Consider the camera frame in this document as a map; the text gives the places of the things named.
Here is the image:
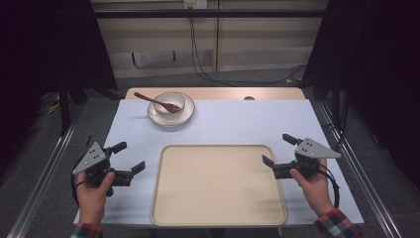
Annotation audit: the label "aluminium floor rail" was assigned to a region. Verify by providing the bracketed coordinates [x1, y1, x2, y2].
[5, 105, 87, 238]
[315, 98, 404, 238]

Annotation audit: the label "wooden table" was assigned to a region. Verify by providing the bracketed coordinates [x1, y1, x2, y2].
[124, 86, 307, 101]

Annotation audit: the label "dark curtain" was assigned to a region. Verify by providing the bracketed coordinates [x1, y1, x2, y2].
[301, 0, 420, 189]
[0, 0, 119, 173]

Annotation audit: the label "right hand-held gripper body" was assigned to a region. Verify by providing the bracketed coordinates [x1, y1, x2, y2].
[293, 137, 343, 179]

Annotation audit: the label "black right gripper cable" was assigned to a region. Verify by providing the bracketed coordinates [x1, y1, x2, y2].
[318, 163, 342, 209]

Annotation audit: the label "beige tray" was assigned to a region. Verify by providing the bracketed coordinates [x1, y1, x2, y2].
[150, 144, 288, 228]

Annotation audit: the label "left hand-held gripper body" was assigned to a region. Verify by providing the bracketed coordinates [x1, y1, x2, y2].
[71, 142, 117, 197]

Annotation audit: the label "yellow floor cable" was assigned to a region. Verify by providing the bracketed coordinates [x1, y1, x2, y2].
[45, 101, 63, 116]

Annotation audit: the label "person's left hand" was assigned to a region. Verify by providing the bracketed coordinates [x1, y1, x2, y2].
[75, 171, 116, 226]

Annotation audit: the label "black metal stand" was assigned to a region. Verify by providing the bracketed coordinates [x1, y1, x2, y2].
[57, 75, 73, 137]

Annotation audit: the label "black horizontal metal bar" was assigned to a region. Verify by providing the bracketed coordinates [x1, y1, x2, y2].
[93, 8, 332, 20]

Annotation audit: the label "black floor cables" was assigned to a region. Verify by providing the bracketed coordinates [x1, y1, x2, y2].
[320, 95, 351, 153]

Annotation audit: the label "black wall cable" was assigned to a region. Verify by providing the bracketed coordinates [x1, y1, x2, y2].
[188, 5, 308, 85]

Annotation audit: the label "brown wooden spoon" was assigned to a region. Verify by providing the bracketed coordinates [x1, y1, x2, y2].
[133, 91, 182, 115]

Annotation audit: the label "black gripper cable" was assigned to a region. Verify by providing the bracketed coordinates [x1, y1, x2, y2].
[318, 163, 342, 209]
[70, 158, 87, 208]

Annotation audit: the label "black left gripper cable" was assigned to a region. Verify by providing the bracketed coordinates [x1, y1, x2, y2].
[70, 158, 87, 208]

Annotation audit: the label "white wall socket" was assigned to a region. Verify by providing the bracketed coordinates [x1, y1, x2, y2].
[183, 0, 209, 10]

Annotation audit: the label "person's right hand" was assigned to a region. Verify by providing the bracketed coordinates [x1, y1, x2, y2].
[289, 159, 336, 218]

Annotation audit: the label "white table mat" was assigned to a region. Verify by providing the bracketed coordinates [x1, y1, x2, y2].
[72, 98, 366, 228]

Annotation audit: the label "white plate dark rim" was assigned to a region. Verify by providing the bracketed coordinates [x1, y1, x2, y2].
[147, 91, 196, 129]

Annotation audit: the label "white bowl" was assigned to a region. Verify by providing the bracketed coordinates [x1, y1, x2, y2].
[153, 91, 187, 117]

